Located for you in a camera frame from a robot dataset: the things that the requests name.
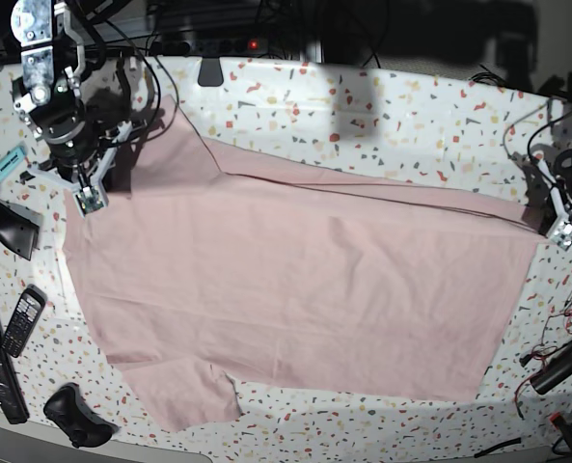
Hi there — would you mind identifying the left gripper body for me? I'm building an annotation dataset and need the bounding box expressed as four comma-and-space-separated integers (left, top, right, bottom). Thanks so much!
527, 151, 572, 244

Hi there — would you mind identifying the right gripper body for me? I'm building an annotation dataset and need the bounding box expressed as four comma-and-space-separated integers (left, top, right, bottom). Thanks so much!
26, 116, 134, 209

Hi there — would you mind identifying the pink T-shirt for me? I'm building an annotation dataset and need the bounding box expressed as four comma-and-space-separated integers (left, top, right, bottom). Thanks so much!
64, 114, 540, 431

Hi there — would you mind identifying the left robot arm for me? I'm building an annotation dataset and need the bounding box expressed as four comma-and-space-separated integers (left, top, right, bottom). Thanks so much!
502, 98, 572, 251

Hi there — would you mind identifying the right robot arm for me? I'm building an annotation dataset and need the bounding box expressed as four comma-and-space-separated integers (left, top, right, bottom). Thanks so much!
11, 1, 138, 215

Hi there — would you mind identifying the light blue highlighter pen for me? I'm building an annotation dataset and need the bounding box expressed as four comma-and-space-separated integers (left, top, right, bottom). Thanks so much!
0, 144, 27, 183

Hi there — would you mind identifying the terrazzo patterned table cloth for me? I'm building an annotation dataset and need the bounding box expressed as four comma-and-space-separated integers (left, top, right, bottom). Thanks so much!
0, 58, 572, 462

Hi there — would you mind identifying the black table clamp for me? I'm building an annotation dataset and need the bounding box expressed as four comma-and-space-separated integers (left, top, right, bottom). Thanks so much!
198, 57, 224, 88

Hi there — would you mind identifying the black cylinder tool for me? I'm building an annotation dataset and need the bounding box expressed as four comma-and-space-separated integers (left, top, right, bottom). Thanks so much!
531, 341, 572, 395

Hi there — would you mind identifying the black power strip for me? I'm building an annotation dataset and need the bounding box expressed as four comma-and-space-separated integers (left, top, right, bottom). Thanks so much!
149, 37, 268, 57

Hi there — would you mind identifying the red tipped black tool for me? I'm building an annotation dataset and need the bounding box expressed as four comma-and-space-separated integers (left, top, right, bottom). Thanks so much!
550, 413, 572, 457

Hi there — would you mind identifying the black game controller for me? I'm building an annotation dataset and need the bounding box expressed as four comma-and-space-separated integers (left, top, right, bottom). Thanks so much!
43, 383, 117, 449

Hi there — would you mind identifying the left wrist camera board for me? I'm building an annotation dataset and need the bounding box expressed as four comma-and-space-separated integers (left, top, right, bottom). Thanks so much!
548, 220, 572, 251

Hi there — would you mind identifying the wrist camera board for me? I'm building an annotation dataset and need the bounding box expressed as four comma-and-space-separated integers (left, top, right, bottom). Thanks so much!
548, 220, 572, 251
74, 186, 107, 217

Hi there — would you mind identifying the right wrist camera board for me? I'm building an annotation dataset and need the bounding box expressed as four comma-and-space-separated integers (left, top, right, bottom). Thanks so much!
74, 186, 107, 217

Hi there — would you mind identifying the black cordless phone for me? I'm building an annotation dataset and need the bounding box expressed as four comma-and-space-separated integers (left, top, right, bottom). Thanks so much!
2, 285, 47, 358

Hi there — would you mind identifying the black coiled cable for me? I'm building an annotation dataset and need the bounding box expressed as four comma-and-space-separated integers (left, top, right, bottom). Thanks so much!
468, 64, 514, 91

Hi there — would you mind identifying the black cable bottom right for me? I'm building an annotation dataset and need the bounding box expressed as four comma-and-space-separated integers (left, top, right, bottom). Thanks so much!
473, 436, 523, 459

